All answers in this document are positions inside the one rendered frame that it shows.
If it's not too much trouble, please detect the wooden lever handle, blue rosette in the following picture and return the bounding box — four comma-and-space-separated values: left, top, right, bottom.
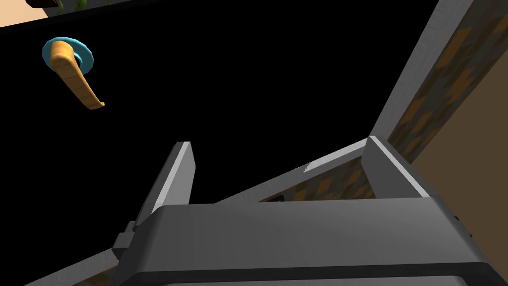
42, 37, 106, 110

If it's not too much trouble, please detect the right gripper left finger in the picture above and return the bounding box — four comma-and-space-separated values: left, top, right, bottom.
135, 141, 196, 227

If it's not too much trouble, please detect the black door leaf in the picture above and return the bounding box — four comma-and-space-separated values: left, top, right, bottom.
0, 0, 441, 286

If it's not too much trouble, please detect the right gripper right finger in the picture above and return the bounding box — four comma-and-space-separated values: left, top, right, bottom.
361, 135, 431, 199

